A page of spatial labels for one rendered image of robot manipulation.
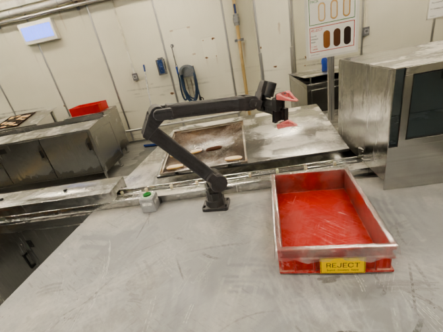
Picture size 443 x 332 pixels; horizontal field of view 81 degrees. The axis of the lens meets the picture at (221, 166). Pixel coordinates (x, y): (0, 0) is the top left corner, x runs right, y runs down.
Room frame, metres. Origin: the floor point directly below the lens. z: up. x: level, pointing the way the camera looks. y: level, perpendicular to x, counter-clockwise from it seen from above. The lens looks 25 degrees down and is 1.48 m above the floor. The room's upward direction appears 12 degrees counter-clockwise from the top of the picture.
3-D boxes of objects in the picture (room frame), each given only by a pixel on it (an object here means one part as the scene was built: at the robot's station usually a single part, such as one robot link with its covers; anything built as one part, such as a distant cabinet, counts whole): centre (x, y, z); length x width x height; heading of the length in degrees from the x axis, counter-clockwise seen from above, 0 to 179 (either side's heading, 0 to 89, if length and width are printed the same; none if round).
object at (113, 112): (4.53, 1.99, 0.44); 0.70 x 0.55 x 0.87; 82
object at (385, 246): (0.75, -0.31, 0.88); 0.49 x 0.34 x 0.10; 167
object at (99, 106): (4.53, 1.99, 0.93); 0.51 x 0.36 x 0.13; 86
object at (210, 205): (1.01, 0.06, 0.86); 0.12 x 0.09 x 0.08; 76
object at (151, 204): (1.11, 0.38, 0.84); 0.08 x 0.08 x 0.11; 82
